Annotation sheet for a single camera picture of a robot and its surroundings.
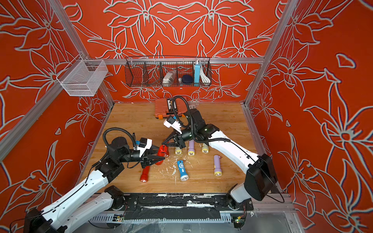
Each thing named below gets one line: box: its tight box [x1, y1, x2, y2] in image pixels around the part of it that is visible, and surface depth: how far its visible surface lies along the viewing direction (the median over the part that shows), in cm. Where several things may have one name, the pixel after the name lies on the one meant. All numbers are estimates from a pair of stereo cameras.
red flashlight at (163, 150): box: [155, 144, 170, 166], surface depth 63 cm
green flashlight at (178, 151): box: [174, 146, 183, 156], surface depth 91 cm
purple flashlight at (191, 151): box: [187, 139, 196, 157], surface depth 90 cm
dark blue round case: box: [182, 74, 194, 84], surface depth 97 cm
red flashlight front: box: [139, 166, 151, 183], surface depth 82 cm
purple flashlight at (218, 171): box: [213, 154, 223, 177], surface depth 85 cm
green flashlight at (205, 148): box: [201, 142, 210, 154], surface depth 92 cm
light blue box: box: [194, 62, 201, 87], surface depth 90 cm
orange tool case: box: [154, 98, 188, 120], surface depth 111 cm
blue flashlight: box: [177, 159, 189, 182], surface depth 83 cm
